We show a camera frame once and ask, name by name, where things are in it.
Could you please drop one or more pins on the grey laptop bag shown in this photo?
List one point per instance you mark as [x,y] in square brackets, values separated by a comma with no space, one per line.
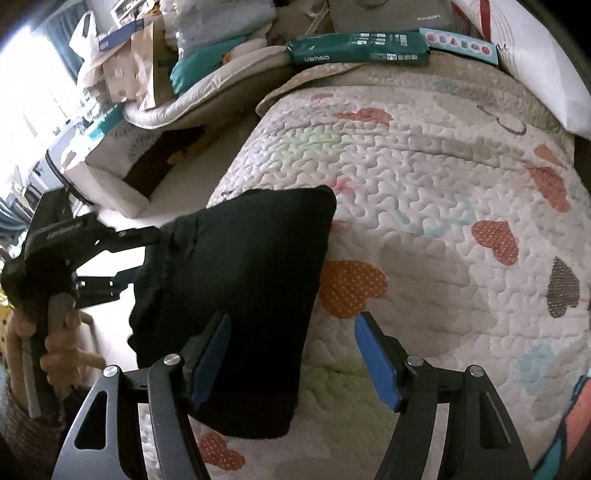
[350,16]

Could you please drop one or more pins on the grey plastic bag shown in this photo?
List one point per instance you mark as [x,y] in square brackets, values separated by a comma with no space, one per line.
[197,24]

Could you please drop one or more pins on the brown cardboard box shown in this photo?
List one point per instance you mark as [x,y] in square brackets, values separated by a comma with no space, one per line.
[136,70]

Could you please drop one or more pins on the teal plush cushion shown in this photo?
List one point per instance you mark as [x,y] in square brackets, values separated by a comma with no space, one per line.
[200,63]

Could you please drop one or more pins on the light blue toy box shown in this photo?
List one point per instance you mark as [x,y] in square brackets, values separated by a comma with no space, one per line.
[461,45]

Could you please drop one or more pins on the person left hand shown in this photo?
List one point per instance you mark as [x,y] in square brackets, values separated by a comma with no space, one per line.
[64,360]

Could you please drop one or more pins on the quilted heart pattern bedspread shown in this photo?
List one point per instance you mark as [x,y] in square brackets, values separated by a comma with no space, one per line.
[462,225]

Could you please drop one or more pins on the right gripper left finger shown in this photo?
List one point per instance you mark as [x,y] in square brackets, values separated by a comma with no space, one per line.
[137,422]

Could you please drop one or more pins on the black pants white lettering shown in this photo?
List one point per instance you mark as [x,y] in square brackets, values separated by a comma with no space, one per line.
[257,260]

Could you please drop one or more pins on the cartoon fleece blanket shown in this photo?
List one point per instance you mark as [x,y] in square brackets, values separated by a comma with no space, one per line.
[569,454]

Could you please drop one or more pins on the beige cushioned lounge chair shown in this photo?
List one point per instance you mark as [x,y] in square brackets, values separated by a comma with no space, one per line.
[222,79]

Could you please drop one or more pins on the green long box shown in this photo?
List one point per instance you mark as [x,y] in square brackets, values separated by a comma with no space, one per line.
[406,48]

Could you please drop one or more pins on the white pillow red print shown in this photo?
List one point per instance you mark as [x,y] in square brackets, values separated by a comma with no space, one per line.
[532,53]

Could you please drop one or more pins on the table with white cloth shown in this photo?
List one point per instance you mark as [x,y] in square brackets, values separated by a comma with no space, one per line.
[123,157]

